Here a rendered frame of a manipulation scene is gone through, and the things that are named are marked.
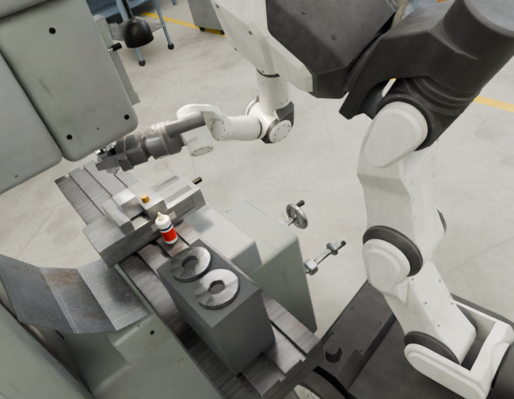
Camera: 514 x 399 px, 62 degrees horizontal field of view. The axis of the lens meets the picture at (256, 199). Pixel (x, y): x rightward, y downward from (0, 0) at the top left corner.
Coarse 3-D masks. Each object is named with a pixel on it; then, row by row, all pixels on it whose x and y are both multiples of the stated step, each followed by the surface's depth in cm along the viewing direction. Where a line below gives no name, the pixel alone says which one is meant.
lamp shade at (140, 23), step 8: (136, 16) 104; (128, 24) 103; (136, 24) 103; (144, 24) 104; (128, 32) 103; (136, 32) 103; (144, 32) 104; (128, 40) 104; (136, 40) 104; (144, 40) 105; (152, 40) 107
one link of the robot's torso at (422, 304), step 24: (384, 264) 94; (408, 264) 91; (432, 264) 106; (384, 288) 99; (408, 288) 102; (432, 288) 105; (408, 312) 108; (432, 312) 104; (456, 312) 109; (408, 336) 112; (432, 336) 107; (456, 336) 107; (456, 360) 106
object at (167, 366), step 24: (240, 216) 160; (264, 216) 158; (264, 240) 148; (288, 240) 146; (264, 264) 142; (288, 264) 150; (264, 288) 147; (288, 288) 157; (312, 312) 175; (72, 336) 134; (96, 336) 132; (96, 360) 126; (120, 360) 124; (144, 360) 125; (168, 360) 132; (96, 384) 120; (120, 384) 123; (144, 384) 129; (168, 384) 136; (192, 384) 144
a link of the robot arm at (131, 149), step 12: (144, 132) 106; (156, 132) 106; (120, 144) 108; (132, 144) 107; (144, 144) 107; (156, 144) 106; (120, 156) 104; (132, 156) 106; (144, 156) 107; (156, 156) 108; (168, 156) 110; (132, 168) 107
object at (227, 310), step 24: (168, 264) 94; (192, 264) 93; (216, 264) 91; (168, 288) 96; (192, 288) 88; (216, 288) 86; (240, 288) 85; (192, 312) 87; (216, 312) 82; (240, 312) 83; (264, 312) 89; (216, 336) 82; (240, 336) 87; (264, 336) 92; (240, 360) 90
